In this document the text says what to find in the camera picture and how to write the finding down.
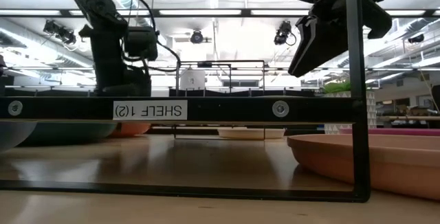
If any white shelf label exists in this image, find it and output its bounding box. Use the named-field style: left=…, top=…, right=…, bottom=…
left=113, top=100, right=188, bottom=121

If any background desk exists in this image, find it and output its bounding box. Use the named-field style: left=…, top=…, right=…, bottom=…
left=375, top=104, right=440, bottom=129

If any teal plate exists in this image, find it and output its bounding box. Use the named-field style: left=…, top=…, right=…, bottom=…
left=19, top=122, right=118, bottom=146

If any pink plate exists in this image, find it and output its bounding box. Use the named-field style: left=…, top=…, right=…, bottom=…
left=338, top=127, right=440, bottom=137

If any green plant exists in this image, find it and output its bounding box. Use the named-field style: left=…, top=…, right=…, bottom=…
left=322, top=80, right=352, bottom=94

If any white cylinder container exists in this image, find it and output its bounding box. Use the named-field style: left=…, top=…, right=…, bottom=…
left=179, top=68, right=206, bottom=91

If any white plate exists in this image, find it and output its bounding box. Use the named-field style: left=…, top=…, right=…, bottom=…
left=217, top=127, right=286, bottom=140

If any black overhead frame beam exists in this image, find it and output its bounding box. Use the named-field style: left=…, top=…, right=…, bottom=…
left=0, top=8, right=440, bottom=19

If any patterned white planter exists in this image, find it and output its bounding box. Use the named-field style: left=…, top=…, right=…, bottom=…
left=324, top=90, right=376, bottom=135

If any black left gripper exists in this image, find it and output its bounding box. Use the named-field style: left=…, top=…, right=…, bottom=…
left=89, top=27, right=153, bottom=88

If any orange plate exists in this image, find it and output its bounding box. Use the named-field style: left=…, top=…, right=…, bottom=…
left=109, top=122, right=152, bottom=139

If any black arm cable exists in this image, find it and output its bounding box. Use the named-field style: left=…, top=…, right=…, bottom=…
left=87, top=0, right=182, bottom=73

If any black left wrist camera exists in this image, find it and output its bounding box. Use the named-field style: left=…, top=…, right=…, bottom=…
left=123, top=25, right=160, bottom=62

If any black ceiling camera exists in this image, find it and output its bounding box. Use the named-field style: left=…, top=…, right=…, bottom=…
left=273, top=20, right=297, bottom=47
left=42, top=20, right=77, bottom=45
left=189, top=29, right=205, bottom=45
left=406, top=33, right=426, bottom=45

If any black wire rack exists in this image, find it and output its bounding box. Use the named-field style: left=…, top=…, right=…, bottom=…
left=173, top=60, right=266, bottom=141

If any large peach plate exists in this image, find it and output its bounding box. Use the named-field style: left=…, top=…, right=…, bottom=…
left=287, top=133, right=440, bottom=201

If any black frame wooden shelf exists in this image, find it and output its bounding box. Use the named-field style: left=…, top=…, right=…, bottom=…
left=0, top=0, right=371, bottom=203

